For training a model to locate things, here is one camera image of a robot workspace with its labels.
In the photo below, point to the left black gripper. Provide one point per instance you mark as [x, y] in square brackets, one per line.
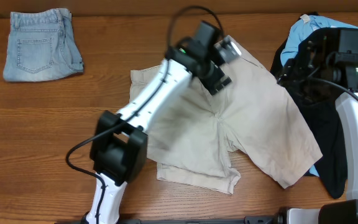
[208, 79]

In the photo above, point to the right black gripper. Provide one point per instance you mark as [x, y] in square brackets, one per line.
[289, 77]

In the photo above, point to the beige khaki shorts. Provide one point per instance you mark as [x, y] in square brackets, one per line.
[192, 139]

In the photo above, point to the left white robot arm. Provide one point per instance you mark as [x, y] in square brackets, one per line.
[120, 145]

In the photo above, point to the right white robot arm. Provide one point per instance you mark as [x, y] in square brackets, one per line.
[353, 140]

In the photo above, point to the black garment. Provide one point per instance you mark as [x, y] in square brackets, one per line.
[317, 64]

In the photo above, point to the light blue shirt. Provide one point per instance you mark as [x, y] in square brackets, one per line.
[321, 117]

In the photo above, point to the folded light blue jeans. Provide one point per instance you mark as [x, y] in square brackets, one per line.
[41, 47]

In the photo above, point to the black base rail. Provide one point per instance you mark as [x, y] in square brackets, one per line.
[197, 221]

